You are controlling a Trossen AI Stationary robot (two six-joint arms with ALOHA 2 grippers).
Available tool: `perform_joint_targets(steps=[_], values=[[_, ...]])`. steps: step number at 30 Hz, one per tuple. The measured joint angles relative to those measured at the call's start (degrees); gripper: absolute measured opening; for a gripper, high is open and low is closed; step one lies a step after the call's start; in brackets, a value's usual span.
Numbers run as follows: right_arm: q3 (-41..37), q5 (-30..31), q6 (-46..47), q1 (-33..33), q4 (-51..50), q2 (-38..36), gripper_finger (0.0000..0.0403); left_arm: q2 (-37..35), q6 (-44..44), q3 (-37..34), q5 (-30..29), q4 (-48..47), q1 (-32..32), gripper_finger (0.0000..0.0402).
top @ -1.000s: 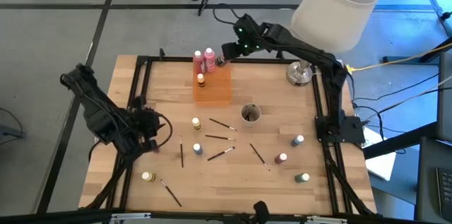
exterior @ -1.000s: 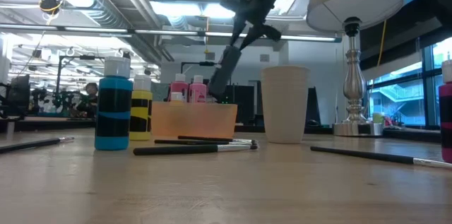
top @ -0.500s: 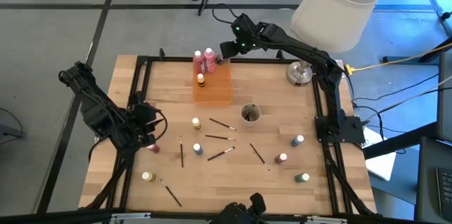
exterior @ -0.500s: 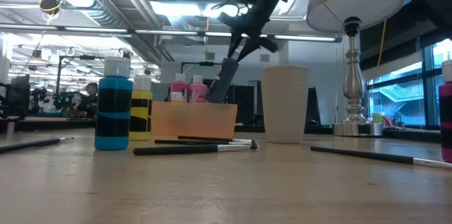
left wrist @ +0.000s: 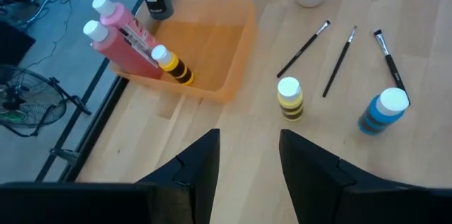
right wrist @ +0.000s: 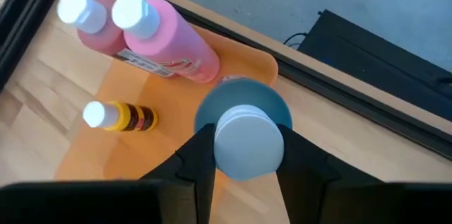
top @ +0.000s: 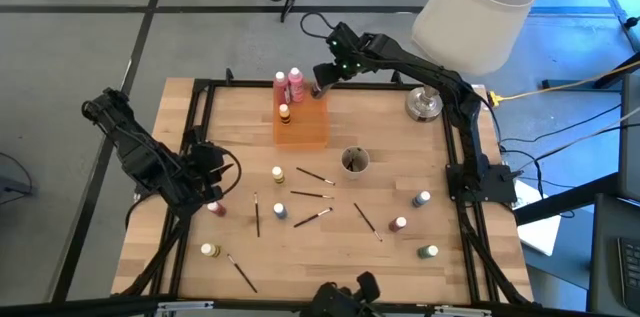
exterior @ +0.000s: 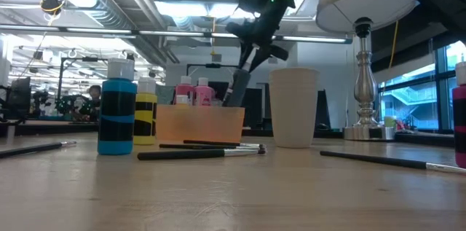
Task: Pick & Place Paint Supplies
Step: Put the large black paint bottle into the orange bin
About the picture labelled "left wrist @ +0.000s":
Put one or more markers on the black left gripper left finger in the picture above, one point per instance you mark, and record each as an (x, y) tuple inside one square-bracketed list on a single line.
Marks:
[(201, 167)]

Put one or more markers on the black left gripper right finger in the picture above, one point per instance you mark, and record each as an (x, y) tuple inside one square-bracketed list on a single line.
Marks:
[(310, 178)]

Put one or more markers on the small lemon yellow paint bottle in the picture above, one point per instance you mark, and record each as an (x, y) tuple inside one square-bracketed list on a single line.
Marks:
[(290, 100)]

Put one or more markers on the small golden yellow paint bottle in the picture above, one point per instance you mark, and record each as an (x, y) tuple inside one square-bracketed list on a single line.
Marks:
[(176, 70)]

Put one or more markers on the black paintbrush silver ferrule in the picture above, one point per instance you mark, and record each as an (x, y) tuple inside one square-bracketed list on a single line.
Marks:
[(392, 66)]

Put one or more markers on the large coral paint bottle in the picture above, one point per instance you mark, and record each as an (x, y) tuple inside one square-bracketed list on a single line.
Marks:
[(120, 56)]

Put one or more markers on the large pink paint bottle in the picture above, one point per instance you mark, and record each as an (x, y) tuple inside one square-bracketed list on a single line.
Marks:
[(120, 19)]

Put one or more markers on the small blue paint bottle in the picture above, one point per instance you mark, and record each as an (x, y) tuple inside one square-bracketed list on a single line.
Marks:
[(383, 114)]

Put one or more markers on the thin black paintbrush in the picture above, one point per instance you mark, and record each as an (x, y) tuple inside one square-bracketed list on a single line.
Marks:
[(303, 49), (339, 62)]

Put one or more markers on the black floor fan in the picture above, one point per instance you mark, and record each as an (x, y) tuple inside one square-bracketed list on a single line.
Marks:
[(21, 97)]

